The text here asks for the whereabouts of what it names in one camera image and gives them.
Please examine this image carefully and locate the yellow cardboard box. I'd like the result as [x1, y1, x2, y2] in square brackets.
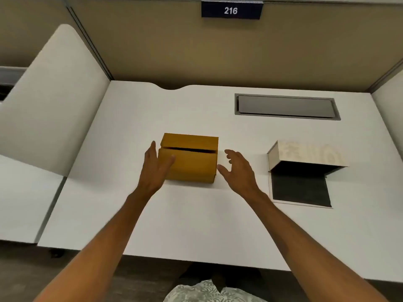
[157, 133, 219, 184]

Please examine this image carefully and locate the dark blue number sign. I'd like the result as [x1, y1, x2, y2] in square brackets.
[201, 0, 264, 20]

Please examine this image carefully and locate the white desk divider panel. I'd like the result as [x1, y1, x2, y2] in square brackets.
[0, 24, 111, 177]
[372, 68, 403, 161]

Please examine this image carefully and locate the person's right hand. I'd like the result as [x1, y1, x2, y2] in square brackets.
[217, 150, 260, 201]

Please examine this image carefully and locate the person's left hand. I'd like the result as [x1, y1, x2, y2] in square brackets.
[136, 141, 176, 197]

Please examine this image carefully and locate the grey desk cable tray lid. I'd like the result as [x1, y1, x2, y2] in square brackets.
[234, 94, 341, 121]

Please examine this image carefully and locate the open white box black lining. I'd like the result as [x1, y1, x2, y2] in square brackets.
[267, 141, 349, 209]

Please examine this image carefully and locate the person's left forearm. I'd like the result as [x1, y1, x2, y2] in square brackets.
[33, 189, 151, 302]

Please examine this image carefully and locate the person's right forearm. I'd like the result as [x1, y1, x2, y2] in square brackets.
[246, 191, 389, 302]

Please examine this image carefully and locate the person's patterned shirt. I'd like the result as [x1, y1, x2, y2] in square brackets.
[163, 279, 268, 302]

